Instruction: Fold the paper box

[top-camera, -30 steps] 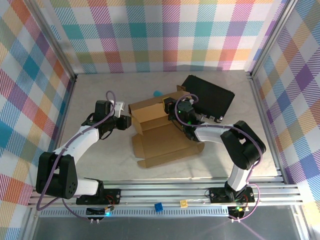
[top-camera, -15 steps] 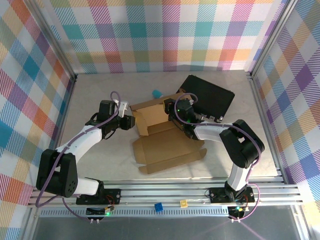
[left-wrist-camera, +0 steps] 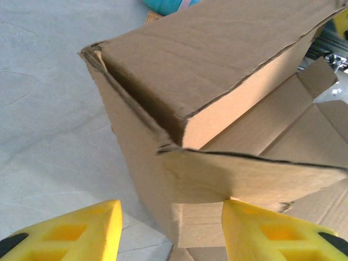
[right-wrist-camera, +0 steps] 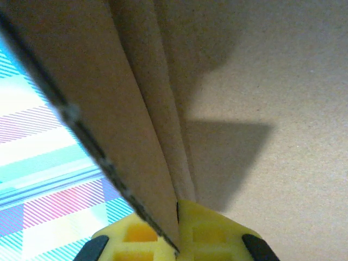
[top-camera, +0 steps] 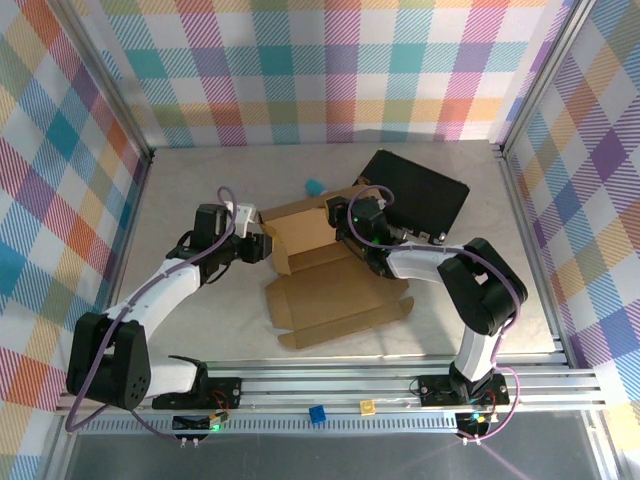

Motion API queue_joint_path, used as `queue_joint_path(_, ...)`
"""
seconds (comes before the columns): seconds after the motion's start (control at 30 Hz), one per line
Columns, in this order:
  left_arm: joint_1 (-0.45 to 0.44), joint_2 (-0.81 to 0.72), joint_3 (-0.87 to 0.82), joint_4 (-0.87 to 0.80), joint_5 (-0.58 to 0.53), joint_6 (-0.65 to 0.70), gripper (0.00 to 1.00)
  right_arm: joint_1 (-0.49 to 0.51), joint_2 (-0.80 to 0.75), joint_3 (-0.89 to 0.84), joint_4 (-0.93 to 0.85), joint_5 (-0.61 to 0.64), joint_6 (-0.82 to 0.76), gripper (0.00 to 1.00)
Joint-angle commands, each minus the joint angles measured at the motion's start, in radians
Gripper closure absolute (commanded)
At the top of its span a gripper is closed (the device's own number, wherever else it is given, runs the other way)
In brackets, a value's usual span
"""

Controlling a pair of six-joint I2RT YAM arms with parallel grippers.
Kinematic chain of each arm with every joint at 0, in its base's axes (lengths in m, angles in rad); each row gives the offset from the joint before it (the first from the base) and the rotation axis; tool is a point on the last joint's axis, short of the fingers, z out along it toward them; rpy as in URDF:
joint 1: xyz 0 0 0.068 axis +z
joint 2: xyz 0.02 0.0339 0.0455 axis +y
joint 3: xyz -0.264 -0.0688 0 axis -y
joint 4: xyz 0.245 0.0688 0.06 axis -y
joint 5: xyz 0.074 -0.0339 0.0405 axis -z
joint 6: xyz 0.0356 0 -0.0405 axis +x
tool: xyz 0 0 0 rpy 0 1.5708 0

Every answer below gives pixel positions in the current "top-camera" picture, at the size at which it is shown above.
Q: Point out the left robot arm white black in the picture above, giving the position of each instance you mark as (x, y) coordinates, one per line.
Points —
(150, 300)

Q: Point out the black hard case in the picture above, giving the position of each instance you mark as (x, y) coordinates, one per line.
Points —
(425, 195)

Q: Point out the brown cardboard box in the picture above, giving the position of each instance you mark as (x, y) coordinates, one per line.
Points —
(330, 295)

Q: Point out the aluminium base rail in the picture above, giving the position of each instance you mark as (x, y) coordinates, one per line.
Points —
(340, 385)

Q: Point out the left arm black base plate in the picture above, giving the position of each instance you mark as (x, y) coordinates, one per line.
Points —
(227, 392)

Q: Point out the right aluminium frame post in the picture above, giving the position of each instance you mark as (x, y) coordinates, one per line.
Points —
(542, 75)

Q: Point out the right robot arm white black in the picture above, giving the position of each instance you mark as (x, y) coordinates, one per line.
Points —
(425, 261)

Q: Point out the left aluminium frame post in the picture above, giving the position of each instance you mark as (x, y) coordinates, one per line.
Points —
(107, 87)

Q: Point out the aluminium frame post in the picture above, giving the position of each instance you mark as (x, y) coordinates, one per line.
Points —
(107, 87)
(542, 75)

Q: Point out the blue toy block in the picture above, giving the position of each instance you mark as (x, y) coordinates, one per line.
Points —
(318, 414)

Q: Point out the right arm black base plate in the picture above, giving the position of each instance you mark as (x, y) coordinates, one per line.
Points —
(435, 390)

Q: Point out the teal pen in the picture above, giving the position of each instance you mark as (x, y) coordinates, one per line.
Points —
(316, 187)

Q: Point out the yellow toy block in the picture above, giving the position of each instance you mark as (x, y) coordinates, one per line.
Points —
(367, 407)

